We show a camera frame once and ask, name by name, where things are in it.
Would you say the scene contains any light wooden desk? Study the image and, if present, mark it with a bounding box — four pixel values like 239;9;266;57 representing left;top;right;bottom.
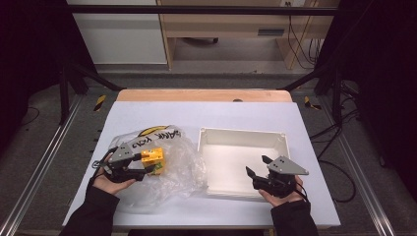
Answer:
156;0;340;71

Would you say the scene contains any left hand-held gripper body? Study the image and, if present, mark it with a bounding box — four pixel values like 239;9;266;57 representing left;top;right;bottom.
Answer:
92;142;148;184

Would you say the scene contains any black floor cable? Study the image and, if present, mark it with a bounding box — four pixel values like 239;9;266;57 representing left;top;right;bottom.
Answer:
309;107;359;205
20;105;41;128

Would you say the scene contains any person's left hand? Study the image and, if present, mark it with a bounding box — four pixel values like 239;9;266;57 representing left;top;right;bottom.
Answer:
91;167;138;197

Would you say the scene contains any black metal stand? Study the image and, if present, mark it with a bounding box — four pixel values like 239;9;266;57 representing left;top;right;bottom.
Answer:
58;58;128;126
278;60;346;126

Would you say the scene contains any grey desk drawer handle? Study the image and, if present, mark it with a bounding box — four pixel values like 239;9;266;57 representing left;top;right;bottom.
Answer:
257;29;286;36

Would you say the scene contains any white cabinet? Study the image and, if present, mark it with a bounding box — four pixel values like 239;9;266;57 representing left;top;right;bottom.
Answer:
66;0;168;65

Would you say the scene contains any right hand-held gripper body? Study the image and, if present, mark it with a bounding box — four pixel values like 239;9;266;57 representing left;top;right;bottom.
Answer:
252;155;310;199

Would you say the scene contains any person's right hand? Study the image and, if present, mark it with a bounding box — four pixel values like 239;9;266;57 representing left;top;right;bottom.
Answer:
258;175;305;207

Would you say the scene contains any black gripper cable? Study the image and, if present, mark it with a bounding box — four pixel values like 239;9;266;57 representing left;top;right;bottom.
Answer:
294;181;311;203
88;147;118;188

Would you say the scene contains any black metal crossbar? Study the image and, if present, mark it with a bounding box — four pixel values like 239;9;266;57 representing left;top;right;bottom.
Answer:
67;4;339;17

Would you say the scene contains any metal floor rail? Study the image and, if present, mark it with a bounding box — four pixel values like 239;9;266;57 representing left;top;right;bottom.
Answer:
0;94;84;236
318;94;398;236

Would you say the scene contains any yellow box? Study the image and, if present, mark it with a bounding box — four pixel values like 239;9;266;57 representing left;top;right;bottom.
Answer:
140;147;165;176

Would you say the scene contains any white plastic box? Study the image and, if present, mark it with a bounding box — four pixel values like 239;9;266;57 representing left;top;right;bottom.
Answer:
197;127;291;200

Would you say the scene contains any clear plastic bag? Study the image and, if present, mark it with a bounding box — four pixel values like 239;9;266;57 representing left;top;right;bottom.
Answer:
108;124;208;209

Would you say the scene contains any wooden table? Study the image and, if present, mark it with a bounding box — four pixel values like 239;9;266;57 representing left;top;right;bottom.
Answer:
116;88;294;103

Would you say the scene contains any dark curtain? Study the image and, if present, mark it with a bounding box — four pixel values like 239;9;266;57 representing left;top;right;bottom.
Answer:
0;0;96;155
314;0;417;198

